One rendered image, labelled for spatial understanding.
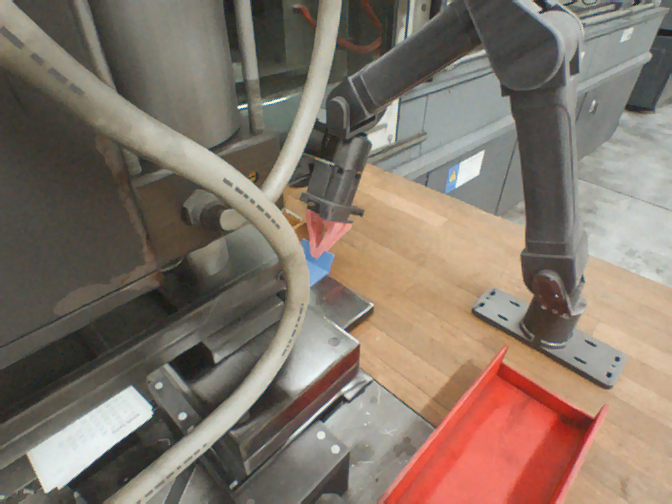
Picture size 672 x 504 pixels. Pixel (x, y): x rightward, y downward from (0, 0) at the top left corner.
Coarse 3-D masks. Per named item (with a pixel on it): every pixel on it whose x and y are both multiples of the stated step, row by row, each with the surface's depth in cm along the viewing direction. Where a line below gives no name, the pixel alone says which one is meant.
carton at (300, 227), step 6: (288, 210) 79; (288, 216) 79; (294, 216) 78; (294, 222) 78; (300, 222) 77; (306, 222) 70; (294, 228) 68; (300, 228) 70; (306, 228) 71; (300, 234) 70; (306, 234) 71; (300, 240) 71
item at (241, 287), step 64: (192, 256) 26; (256, 256) 29; (128, 320) 25; (192, 320) 24; (256, 320) 27; (320, 320) 29; (0, 384) 22; (64, 384) 20; (128, 384) 23; (192, 384) 25; (320, 384) 26; (0, 448) 19; (256, 448) 24
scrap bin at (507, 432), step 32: (480, 384) 47; (512, 384) 52; (448, 416) 43; (480, 416) 49; (512, 416) 49; (544, 416) 49; (576, 416) 47; (448, 448) 46; (480, 448) 46; (512, 448) 46; (544, 448) 46; (576, 448) 45; (416, 480) 43; (448, 480) 43; (480, 480) 43; (512, 480) 43; (544, 480) 43
